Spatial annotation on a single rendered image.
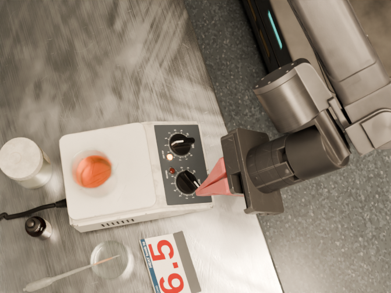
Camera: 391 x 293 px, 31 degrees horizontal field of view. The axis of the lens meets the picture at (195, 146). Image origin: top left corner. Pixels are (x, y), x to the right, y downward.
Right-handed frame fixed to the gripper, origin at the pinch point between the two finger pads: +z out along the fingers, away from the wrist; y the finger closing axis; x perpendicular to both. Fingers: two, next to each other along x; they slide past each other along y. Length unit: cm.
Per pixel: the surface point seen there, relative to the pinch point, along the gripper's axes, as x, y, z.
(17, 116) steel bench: -6.0, -19.5, 28.1
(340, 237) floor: 89, -2, 32
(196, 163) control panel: 7.5, -6.5, 6.4
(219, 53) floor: 75, -56, 47
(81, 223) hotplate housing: -5.3, -0.2, 17.7
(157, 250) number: 3.7, 4.7, 13.0
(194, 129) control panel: 8.1, -11.5, 6.1
